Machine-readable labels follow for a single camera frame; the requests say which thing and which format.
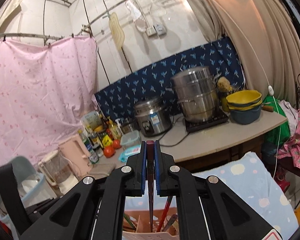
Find green chopstick gold band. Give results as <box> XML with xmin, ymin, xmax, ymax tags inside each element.
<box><xmin>123</xmin><ymin>213</ymin><xmax>136</xmax><ymax>231</ymax></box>

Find white cord with switch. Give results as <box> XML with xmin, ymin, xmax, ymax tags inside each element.
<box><xmin>207</xmin><ymin>0</ymin><xmax>283</xmax><ymax>178</ymax></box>

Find red tomato right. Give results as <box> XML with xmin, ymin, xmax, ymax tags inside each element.
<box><xmin>112</xmin><ymin>139</ymin><xmax>121</xmax><ymax>150</ymax></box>

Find blue wet wipes pack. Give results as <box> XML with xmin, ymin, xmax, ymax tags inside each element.
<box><xmin>118</xmin><ymin>144</ymin><xmax>141</xmax><ymax>163</ymax></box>

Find stainless steel steamer pot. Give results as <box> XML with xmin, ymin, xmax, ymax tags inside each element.
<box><xmin>171</xmin><ymin>66</ymin><xmax>219</xmax><ymax>122</ymax></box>

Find pink floral curtain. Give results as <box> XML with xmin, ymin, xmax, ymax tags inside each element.
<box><xmin>0</xmin><ymin>36</ymin><xmax>97</xmax><ymax>166</ymax></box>

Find clear food container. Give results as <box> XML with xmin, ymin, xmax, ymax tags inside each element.
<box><xmin>120</xmin><ymin>130</ymin><xmax>141</xmax><ymax>150</ymax></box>

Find yellow label sauce bottle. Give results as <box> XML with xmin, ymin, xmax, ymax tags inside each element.
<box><xmin>100</xmin><ymin>131</ymin><xmax>113</xmax><ymax>148</ymax></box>

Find red patterned chopstick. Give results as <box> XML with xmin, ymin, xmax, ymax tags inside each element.
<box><xmin>157</xmin><ymin>196</ymin><xmax>173</xmax><ymax>232</ymax></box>

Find hanging wooden cutting board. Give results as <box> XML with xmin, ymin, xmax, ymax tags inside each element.
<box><xmin>109</xmin><ymin>12</ymin><xmax>125</xmax><ymax>50</ymax></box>

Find silver rice cooker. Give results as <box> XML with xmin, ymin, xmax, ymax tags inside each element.
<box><xmin>134</xmin><ymin>96</ymin><xmax>172</xmax><ymax>137</ymax></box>

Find red tomato left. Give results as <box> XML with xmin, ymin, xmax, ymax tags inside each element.
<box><xmin>103</xmin><ymin>146</ymin><xmax>116</xmax><ymax>158</ymax></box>

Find pink perforated utensil holder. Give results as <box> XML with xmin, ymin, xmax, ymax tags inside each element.
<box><xmin>122</xmin><ymin>207</ymin><xmax>179</xmax><ymax>239</ymax></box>

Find beige curtain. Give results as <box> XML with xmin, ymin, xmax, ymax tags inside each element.
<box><xmin>187</xmin><ymin>0</ymin><xmax>300</xmax><ymax>105</ymax></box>

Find black induction cooktop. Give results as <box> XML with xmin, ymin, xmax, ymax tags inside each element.
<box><xmin>185</xmin><ymin>110</ymin><xmax>229</xmax><ymax>133</ymax></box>

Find wooden counter shelf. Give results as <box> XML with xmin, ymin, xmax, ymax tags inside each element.
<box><xmin>90</xmin><ymin>109</ymin><xmax>288</xmax><ymax>170</ymax></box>

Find blue patterned backsplash cloth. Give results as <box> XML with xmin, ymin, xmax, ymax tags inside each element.
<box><xmin>95</xmin><ymin>37</ymin><xmax>245</xmax><ymax>120</ymax></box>

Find stacked yellow blue bowls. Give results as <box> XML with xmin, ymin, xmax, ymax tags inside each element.
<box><xmin>226</xmin><ymin>90</ymin><xmax>262</xmax><ymax>125</ymax></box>

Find pink electric kettle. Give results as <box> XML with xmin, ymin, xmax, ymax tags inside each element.
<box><xmin>58</xmin><ymin>134</ymin><xmax>93</xmax><ymax>178</ymax></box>

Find white wall socket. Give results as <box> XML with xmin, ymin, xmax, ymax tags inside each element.
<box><xmin>146</xmin><ymin>23</ymin><xmax>167</xmax><ymax>37</ymax></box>

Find blue polka dot tablecloth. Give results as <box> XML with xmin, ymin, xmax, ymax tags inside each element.
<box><xmin>195</xmin><ymin>152</ymin><xmax>299</xmax><ymax>239</ymax></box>

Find white blender base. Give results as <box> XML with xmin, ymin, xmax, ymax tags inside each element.
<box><xmin>38</xmin><ymin>150</ymin><xmax>78</xmax><ymax>195</ymax></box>

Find red tomato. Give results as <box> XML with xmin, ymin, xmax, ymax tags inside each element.
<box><xmin>112</xmin><ymin>139</ymin><xmax>121</xmax><ymax>150</ymax></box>
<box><xmin>103</xmin><ymin>146</ymin><xmax>116</xmax><ymax>158</ymax></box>

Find dark red chopstick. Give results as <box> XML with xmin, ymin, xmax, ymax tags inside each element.
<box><xmin>146</xmin><ymin>140</ymin><xmax>154</xmax><ymax>232</ymax></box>

